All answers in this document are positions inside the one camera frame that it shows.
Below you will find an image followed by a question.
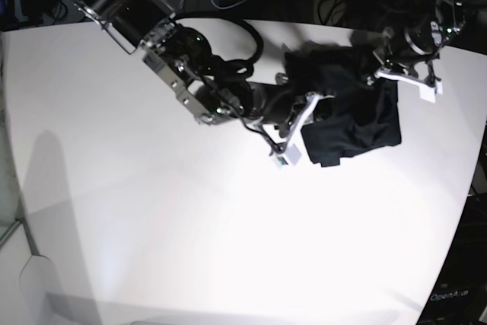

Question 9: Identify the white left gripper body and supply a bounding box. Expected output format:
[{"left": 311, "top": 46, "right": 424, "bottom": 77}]
[{"left": 364, "top": 26, "right": 445, "bottom": 104}]

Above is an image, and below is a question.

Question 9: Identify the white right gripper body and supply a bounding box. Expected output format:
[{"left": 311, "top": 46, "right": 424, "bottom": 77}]
[{"left": 245, "top": 91, "right": 338, "bottom": 170}]

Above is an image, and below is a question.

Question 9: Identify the dark long-sleeve shirt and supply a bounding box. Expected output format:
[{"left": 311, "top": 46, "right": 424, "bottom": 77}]
[{"left": 285, "top": 44, "right": 402, "bottom": 167}]

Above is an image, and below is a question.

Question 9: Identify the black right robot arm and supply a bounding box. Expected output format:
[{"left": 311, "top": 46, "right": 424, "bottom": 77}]
[{"left": 74, "top": 0, "right": 340, "bottom": 167}]

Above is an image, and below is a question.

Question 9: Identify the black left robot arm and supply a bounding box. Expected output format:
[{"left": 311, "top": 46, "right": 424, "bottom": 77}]
[{"left": 367, "top": 0, "right": 464, "bottom": 103}]

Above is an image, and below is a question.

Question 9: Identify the black OpenArm base box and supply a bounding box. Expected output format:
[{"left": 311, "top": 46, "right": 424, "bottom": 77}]
[{"left": 418, "top": 193, "right": 486, "bottom": 324}]

